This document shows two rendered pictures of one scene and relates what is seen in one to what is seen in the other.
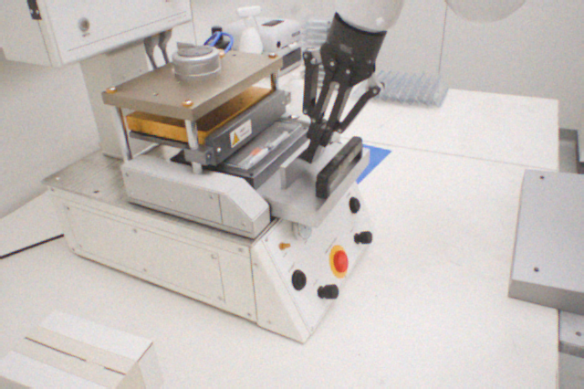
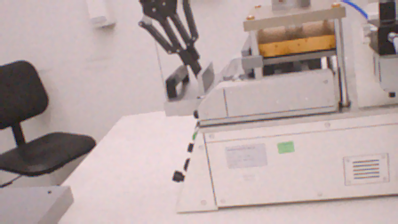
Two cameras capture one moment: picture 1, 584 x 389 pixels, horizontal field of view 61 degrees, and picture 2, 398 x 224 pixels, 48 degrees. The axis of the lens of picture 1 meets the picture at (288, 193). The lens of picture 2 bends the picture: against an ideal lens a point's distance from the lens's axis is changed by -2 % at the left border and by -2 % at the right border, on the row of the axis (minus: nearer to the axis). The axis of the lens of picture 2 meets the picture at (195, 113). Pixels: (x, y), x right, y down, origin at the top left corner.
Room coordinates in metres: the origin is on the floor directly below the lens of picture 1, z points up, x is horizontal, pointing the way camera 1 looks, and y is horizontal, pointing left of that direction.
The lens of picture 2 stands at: (1.65, -0.34, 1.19)
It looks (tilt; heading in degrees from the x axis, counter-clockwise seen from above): 16 degrees down; 164
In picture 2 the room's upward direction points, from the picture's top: 10 degrees counter-clockwise
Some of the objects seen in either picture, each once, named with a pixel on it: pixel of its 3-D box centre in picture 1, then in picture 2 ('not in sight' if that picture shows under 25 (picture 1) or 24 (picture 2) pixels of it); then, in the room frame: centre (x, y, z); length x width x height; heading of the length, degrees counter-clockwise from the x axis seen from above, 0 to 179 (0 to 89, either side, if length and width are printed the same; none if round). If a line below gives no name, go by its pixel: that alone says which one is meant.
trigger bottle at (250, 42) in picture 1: (251, 45); not in sight; (1.70, 0.10, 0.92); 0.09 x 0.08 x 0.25; 112
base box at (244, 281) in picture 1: (225, 204); (302, 136); (0.83, 0.13, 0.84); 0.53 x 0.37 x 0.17; 60
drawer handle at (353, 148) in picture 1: (340, 164); (178, 80); (0.69, -0.09, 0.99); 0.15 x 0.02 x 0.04; 150
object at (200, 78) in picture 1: (192, 81); (308, 18); (0.85, 0.16, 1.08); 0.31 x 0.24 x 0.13; 150
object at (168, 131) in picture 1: (204, 96); (293, 28); (0.83, 0.14, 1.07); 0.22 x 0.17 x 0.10; 150
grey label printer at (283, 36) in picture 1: (264, 46); not in sight; (1.83, 0.07, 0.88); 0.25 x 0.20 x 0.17; 58
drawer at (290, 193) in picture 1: (267, 159); (240, 80); (0.76, 0.03, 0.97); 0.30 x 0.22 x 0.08; 60
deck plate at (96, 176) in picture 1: (197, 164); (317, 91); (0.84, 0.17, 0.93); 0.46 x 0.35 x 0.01; 60
